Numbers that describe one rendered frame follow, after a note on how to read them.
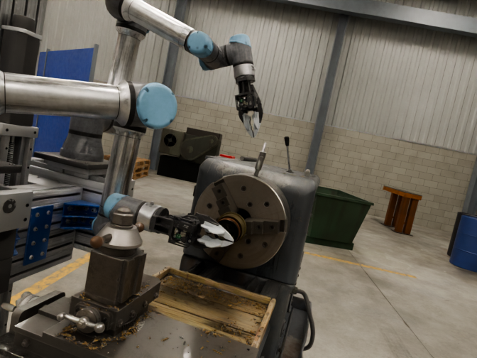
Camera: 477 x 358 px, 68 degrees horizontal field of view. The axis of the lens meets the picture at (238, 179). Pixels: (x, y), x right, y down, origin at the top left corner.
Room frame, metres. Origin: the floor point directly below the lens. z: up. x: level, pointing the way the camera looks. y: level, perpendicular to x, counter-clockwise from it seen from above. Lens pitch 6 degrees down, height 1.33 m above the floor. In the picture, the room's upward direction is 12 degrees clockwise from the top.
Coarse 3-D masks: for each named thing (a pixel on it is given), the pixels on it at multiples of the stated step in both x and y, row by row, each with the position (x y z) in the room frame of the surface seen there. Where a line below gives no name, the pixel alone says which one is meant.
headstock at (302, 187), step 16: (208, 160) 1.37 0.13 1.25; (224, 160) 1.42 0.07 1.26; (240, 160) 1.70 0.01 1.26; (208, 176) 1.33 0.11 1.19; (272, 176) 1.30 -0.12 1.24; (288, 176) 1.30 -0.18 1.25; (304, 176) 1.42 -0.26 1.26; (288, 192) 1.26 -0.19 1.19; (304, 192) 1.25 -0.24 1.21; (192, 208) 1.35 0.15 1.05; (304, 208) 1.25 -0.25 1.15; (304, 224) 1.25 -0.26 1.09; (288, 240) 1.25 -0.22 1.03; (304, 240) 1.26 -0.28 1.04; (208, 256) 1.32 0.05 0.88; (288, 256) 1.25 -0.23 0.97; (256, 272) 1.27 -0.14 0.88; (272, 272) 1.26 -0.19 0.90; (288, 272) 1.25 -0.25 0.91
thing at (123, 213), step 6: (114, 210) 0.61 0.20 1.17; (120, 210) 0.59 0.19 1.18; (126, 210) 0.60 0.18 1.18; (114, 216) 0.59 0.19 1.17; (120, 216) 0.59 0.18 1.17; (126, 216) 0.59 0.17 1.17; (132, 216) 0.60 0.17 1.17; (114, 222) 0.59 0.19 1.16; (120, 222) 0.59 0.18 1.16; (126, 222) 0.59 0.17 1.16; (132, 222) 0.60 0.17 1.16; (120, 228) 0.59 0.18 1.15; (126, 228) 0.59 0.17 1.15
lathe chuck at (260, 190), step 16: (224, 176) 1.16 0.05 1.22; (240, 176) 1.15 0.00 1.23; (208, 192) 1.17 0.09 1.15; (240, 192) 1.14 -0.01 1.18; (256, 192) 1.13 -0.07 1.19; (272, 192) 1.12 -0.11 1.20; (208, 208) 1.17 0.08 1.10; (256, 208) 1.13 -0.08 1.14; (272, 208) 1.12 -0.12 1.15; (288, 224) 1.16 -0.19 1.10; (240, 240) 1.14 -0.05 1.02; (256, 240) 1.12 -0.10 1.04; (272, 240) 1.11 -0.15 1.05; (224, 256) 1.15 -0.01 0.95; (240, 256) 1.14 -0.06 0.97; (256, 256) 1.12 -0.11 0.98; (272, 256) 1.11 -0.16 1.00
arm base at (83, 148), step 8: (72, 136) 1.26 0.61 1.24; (80, 136) 1.25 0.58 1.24; (88, 136) 1.26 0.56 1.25; (96, 136) 1.28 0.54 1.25; (64, 144) 1.26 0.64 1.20; (72, 144) 1.25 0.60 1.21; (80, 144) 1.25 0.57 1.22; (88, 144) 1.26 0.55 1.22; (96, 144) 1.28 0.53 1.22; (64, 152) 1.24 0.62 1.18; (72, 152) 1.24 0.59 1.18; (80, 152) 1.24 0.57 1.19; (88, 152) 1.26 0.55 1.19; (96, 152) 1.28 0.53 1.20; (80, 160) 1.24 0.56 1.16; (88, 160) 1.25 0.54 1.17; (96, 160) 1.28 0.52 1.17
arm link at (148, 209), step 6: (144, 204) 0.93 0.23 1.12; (150, 204) 0.94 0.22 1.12; (144, 210) 0.91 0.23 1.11; (150, 210) 0.91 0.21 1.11; (156, 210) 0.92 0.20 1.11; (138, 216) 0.91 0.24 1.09; (144, 216) 0.91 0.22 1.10; (150, 216) 0.90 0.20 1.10; (144, 222) 0.91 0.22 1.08; (150, 222) 0.91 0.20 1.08; (144, 228) 0.92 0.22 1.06
